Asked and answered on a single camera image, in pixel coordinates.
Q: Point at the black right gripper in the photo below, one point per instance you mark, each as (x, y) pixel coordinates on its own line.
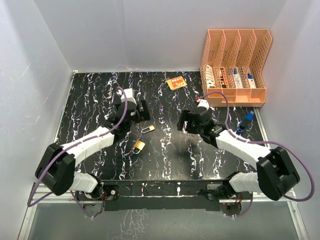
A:
(186, 116)

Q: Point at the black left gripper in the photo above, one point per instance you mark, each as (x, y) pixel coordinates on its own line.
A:
(138, 119)

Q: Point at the black padlock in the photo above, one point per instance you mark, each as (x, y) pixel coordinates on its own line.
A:
(143, 111)

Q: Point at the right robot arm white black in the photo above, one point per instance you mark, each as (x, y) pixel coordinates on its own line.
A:
(275, 172)

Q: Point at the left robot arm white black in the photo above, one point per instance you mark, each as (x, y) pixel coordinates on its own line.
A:
(56, 169)

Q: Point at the small brass long-shackle padlock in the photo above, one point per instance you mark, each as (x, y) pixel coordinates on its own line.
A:
(148, 129)

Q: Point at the large brass padlock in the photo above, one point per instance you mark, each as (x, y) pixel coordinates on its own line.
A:
(138, 147)

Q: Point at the orange card pack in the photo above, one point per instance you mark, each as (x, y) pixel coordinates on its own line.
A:
(176, 83)

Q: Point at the white box in organizer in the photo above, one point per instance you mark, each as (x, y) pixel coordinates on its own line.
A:
(209, 77)

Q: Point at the red black marker items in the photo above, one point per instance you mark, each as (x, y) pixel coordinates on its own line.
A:
(223, 78)

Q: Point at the blue stapler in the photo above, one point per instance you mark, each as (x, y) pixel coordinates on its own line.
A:
(242, 127)

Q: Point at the white blue tube box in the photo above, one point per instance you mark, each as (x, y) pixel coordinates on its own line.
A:
(237, 78)

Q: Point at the blue red white box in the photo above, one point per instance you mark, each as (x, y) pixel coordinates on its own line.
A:
(251, 81)

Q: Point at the orange plastic file organizer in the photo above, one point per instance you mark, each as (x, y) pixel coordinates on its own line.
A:
(231, 67)

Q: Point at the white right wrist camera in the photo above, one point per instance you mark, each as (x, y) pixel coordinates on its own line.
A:
(202, 103)

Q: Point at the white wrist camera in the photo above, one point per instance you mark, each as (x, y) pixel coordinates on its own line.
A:
(202, 103)
(130, 95)

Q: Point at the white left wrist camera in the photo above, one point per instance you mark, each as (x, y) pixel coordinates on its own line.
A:
(130, 95)

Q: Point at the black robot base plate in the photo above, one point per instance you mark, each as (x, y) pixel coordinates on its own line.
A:
(162, 194)

